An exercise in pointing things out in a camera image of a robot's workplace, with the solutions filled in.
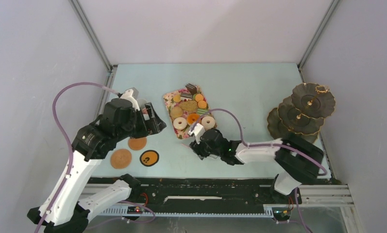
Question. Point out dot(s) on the tan round cookie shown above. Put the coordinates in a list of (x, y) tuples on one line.
[(176, 112)]

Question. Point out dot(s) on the orange glazed donut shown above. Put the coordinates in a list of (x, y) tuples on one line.
[(192, 118)]

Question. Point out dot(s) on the lower wooden round coaster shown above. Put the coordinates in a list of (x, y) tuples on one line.
[(121, 159)]

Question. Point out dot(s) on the orange round biscuit upper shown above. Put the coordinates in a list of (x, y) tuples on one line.
[(198, 97)]

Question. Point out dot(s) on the wooden round coaster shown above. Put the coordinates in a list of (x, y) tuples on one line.
[(121, 159), (137, 143)]

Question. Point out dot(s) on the orange round biscuit lower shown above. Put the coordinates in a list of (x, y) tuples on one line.
[(202, 104)]

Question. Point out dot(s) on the upper wooden round coaster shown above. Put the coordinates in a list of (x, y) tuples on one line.
[(137, 143)]

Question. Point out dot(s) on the white donut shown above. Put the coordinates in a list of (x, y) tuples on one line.
[(180, 123), (208, 122)]

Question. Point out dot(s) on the small yellow cookie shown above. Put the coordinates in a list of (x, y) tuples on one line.
[(177, 98)]

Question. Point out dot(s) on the orange round biscuit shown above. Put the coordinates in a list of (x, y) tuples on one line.
[(202, 104), (198, 97)]

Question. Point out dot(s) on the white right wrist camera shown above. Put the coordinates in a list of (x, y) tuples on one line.
[(197, 132)]

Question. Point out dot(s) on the brown oval cookie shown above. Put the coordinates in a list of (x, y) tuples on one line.
[(189, 106)]

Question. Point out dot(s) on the three tier black cake stand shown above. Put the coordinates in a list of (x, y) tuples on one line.
[(303, 113)]

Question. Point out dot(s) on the green striped cake slice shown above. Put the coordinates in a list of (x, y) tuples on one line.
[(202, 111)]

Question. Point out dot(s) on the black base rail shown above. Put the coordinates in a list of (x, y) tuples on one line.
[(219, 197)]

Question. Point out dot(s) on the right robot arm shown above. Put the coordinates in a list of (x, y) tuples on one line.
[(299, 159)]

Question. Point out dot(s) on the chocolate cake piece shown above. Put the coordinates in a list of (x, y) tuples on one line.
[(191, 88)]

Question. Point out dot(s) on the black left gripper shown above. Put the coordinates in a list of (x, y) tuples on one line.
[(156, 124)]

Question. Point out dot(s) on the striped chocolate cake slice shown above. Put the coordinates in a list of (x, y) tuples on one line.
[(186, 96)]

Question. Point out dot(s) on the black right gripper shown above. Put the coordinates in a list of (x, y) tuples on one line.
[(198, 148)]

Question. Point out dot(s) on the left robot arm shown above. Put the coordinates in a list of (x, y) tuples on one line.
[(64, 211)]

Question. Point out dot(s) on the orange question mark coaster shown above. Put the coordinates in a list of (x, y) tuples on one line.
[(149, 158)]

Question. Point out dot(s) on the floral rectangular tray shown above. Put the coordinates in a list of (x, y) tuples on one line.
[(169, 104)]

